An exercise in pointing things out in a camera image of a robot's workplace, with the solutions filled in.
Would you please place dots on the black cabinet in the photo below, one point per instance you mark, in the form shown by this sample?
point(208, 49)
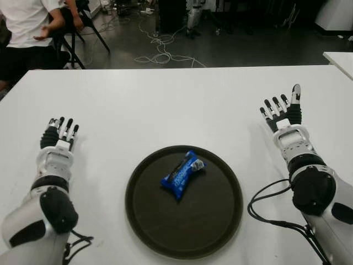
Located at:
point(172, 16)

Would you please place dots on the blue Oreo cookie pack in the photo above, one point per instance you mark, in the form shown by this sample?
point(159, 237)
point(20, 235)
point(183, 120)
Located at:
point(180, 176)

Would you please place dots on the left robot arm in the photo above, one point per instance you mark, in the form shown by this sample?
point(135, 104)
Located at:
point(52, 176)

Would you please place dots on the seated person in white shirt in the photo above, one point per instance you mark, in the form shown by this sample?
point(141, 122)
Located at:
point(22, 22)

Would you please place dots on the black chair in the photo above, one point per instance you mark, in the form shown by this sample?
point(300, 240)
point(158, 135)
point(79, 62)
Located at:
point(73, 52)

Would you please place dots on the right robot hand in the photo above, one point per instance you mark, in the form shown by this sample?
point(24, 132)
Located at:
point(295, 113)

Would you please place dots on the white power strip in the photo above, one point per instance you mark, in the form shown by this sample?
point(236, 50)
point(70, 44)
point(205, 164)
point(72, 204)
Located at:
point(147, 11)

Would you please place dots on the white cabinet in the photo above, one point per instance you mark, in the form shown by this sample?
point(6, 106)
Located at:
point(336, 13)

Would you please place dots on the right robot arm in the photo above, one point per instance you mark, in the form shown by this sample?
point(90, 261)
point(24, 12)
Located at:
point(314, 187)

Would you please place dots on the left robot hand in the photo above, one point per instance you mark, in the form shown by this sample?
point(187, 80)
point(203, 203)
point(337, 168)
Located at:
point(51, 136)

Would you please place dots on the white side table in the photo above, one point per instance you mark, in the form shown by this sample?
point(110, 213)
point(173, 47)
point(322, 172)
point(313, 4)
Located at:
point(342, 63)

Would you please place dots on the round dark brown tray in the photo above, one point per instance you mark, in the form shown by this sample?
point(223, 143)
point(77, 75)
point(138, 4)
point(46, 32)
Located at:
point(209, 215)

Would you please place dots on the folded metal stand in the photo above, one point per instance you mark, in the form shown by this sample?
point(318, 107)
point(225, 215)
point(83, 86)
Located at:
point(292, 15)

